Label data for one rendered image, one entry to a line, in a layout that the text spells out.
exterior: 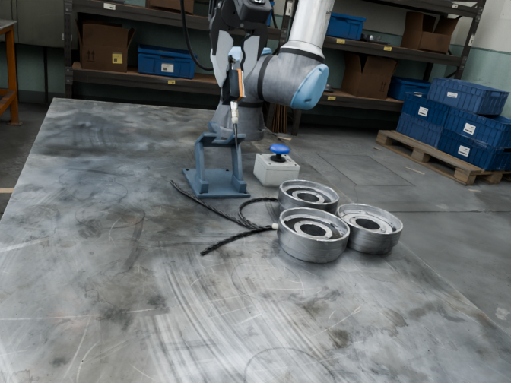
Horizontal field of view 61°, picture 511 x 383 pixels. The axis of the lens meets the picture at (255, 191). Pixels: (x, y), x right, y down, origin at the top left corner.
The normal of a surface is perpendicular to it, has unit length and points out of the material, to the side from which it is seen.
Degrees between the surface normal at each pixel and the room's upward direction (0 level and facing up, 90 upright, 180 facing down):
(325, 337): 0
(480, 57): 90
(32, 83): 90
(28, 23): 90
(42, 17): 90
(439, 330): 0
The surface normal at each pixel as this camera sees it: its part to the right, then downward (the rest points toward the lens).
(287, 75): -0.34, 0.04
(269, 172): 0.31, 0.41
